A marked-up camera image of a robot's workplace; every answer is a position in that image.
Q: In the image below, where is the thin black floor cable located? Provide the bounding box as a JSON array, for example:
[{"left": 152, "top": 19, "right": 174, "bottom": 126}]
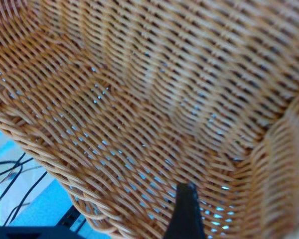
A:
[
  {"left": 0, "top": 152, "right": 27, "bottom": 217},
  {"left": 0, "top": 158, "right": 35, "bottom": 182},
  {"left": 3, "top": 171, "right": 48, "bottom": 226}
]

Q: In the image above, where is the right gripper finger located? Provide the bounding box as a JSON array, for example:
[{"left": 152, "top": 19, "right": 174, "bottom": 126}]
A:
[{"left": 164, "top": 182, "right": 206, "bottom": 239}]

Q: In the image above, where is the orange woven wicker basket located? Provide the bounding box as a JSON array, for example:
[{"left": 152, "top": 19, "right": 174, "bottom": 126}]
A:
[{"left": 0, "top": 0, "right": 299, "bottom": 239}]

